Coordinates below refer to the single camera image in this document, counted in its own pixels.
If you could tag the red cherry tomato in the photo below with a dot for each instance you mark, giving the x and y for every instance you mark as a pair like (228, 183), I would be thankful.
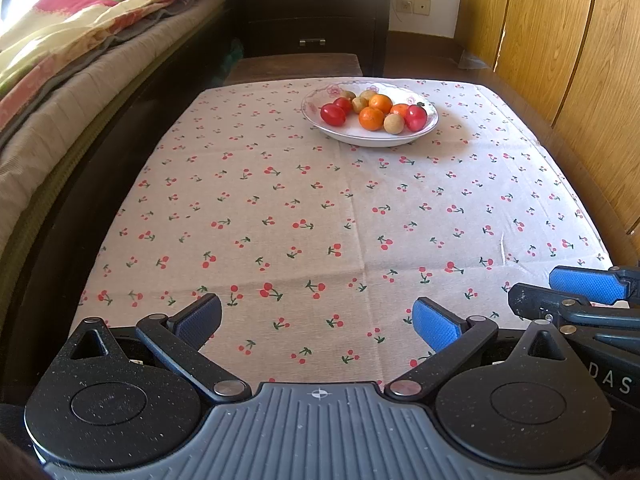
(416, 117)
(343, 104)
(332, 114)

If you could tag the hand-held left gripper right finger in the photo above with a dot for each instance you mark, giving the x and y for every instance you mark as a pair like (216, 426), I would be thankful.
(440, 325)

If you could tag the beige wall socket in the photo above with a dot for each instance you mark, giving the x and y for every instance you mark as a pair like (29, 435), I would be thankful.
(413, 5)

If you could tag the wooden wardrobe doors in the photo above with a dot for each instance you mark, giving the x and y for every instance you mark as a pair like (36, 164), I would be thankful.
(560, 60)

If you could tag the dark wooden bed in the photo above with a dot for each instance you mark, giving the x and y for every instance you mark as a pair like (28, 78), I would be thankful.
(100, 200)

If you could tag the white floral plate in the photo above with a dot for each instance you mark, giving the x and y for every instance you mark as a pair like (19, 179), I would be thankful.
(350, 134)

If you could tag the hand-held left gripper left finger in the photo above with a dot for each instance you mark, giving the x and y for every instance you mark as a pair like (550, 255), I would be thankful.
(200, 317)

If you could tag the floral quilt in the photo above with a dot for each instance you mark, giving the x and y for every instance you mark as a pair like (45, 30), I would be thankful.
(75, 30)

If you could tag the tan longan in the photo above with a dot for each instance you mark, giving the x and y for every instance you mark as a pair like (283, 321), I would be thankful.
(348, 94)
(393, 124)
(358, 105)
(368, 95)

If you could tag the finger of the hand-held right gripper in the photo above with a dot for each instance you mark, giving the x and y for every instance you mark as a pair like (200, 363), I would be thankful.
(590, 284)
(535, 302)

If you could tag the bed with floral quilt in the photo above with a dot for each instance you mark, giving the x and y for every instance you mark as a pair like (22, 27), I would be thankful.
(75, 110)

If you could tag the dark wooden nightstand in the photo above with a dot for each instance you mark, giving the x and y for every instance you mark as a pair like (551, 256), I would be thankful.
(325, 20)

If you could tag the small orange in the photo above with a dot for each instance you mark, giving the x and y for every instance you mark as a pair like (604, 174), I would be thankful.
(371, 119)
(381, 102)
(400, 110)

